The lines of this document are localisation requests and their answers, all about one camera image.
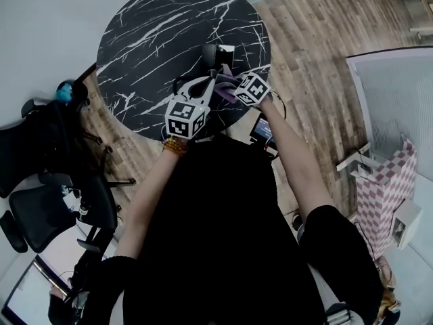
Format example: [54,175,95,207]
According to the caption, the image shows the white partition desk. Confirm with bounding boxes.
[336,46,433,182]

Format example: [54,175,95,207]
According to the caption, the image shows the black office chair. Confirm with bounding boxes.
[0,173,120,254]
[0,98,137,198]

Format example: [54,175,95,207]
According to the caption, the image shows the black cable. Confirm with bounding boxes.
[269,90,289,119]

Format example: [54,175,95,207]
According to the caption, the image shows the person's right forearm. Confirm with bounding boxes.
[258,97,336,224]

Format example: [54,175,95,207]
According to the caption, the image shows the small white box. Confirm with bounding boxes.
[388,199,424,251]

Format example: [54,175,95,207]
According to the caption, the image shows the amber bead bracelet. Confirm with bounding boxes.
[161,136,189,157]

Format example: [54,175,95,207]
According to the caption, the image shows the person's left forearm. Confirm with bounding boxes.
[114,143,187,261]

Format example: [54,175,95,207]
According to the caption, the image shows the small black screen device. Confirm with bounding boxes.
[248,112,279,159]

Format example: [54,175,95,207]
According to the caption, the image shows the person's black clothing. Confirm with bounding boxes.
[72,133,385,325]

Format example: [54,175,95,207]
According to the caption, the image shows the purple cloth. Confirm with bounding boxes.
[214,64,245,106]

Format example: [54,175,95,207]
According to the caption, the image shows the blue plush toy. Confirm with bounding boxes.
[55,82,74,105]

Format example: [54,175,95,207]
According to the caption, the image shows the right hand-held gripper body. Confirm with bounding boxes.
[233,72,273,108]

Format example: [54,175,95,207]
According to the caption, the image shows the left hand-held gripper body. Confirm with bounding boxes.
[164,76,217,141]

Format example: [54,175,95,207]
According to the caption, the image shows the pink checkered box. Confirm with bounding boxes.
[354,139,419,261]

